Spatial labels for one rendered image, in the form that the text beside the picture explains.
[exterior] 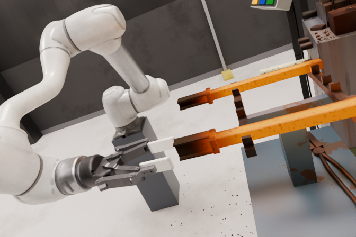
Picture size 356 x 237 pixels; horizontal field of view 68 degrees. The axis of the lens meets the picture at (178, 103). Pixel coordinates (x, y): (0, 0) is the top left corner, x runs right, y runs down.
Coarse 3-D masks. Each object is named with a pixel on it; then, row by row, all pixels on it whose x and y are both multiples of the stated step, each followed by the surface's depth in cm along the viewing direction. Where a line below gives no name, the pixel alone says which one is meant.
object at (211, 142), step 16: (304, 112) 51; (320, 112) 49; (336, 112) 48; (352, 112) 48; (240, 128) 55; (256, 128) 52; (272, 128) 51; (288, 128) 51; (304, 128) 50; (176, 144) 56; (192, 144) 56; (208, 144) 56; (224, 144) 54
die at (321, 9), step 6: (318, 0) 105; (336, 0) 94; (342, 0) 91; (354, 0) 90; (318, 6) 105; (324, 6) 93; (330, 6) 92; (336, 6) 92; (342, 6) 91; (318, 12) 108; (324, 12) 95; (324, 18) 98
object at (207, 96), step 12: (312, 60) 70; (276, 72) 72; (288, 72) 70; (300, 72) 70; (240, 84) 74; (252, 84) 73; (264, 84) 73; (192, 96) 78; (204, 96) 77; (216, 96) 76; (180, 108) 79
